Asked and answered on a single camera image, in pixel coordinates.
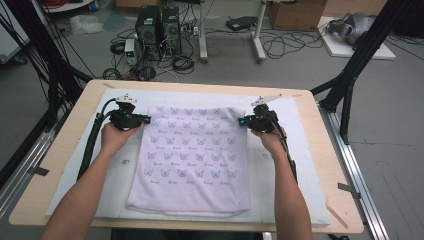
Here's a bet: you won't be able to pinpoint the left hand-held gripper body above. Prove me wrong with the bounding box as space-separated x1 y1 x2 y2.
108 93 145 132

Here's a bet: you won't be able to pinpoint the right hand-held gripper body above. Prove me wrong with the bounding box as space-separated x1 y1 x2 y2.
244 93 283 134

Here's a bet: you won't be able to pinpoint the lilac printed shirt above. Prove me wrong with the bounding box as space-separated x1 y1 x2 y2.
125 105 253 219

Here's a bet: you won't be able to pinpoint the person's left hand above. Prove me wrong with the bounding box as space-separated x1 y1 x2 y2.
100 120 142 158

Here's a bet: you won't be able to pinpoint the person's right hand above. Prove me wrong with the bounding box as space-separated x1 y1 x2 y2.
250 126 288 160

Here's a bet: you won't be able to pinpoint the wooden table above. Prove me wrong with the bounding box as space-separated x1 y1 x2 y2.
8 79 365 234

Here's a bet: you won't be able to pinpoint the white foam grid mat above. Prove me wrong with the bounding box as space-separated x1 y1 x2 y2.
44 88 331 227

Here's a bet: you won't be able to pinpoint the white bench power supply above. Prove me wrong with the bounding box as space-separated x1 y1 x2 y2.
124 38 139 66

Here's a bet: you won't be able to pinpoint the white desk leg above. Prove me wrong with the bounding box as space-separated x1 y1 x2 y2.
197 0 210 64
250 0 268 63

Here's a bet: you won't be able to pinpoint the large black computer tower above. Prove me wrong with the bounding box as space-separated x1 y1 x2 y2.
134 5 163 62

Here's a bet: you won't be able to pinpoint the slim black computer tower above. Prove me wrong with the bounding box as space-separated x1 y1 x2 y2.
161 6 183 56

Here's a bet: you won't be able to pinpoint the black flat device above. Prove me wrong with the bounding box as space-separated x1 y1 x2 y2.
225 15 258 32

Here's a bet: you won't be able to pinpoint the teal sheet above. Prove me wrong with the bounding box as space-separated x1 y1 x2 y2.
102 9 128 33

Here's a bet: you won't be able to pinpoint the black tape piece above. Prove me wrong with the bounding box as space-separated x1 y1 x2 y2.
31 165 51 177

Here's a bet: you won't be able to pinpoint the clear plastic bag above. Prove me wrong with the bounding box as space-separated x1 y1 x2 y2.
69 13 105 36

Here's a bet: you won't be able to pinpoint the white floor board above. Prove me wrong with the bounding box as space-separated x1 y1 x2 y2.
316 16 397 61

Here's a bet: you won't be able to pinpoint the cardboard box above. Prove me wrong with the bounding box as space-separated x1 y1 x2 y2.
268 0 329 32

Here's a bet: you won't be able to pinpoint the grey tape piece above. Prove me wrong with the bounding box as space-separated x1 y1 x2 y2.
337 182 363 200

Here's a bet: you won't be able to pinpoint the grey helmet-shaped device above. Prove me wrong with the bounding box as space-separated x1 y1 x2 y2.
327 12 376 46

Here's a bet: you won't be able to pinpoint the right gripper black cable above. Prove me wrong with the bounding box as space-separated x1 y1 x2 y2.
266 110 299 185

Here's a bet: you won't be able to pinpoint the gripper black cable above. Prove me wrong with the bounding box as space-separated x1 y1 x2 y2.
76 97 118 182
266 110 299 185

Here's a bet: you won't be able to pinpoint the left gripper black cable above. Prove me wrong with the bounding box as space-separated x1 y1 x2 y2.
76 97 118 182

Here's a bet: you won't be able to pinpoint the coiled black floor cable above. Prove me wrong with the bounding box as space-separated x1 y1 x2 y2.
171 54 196 75

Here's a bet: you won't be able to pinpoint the loose black floor cables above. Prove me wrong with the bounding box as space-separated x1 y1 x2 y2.
259 28 330 61

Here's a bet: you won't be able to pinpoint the aluminium rail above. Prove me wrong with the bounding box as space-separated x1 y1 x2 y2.
0 128 57 219
318 103 391 240

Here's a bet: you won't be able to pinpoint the black metal frame stand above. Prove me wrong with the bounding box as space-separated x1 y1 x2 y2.
309 0 424 145
0 0 95 134

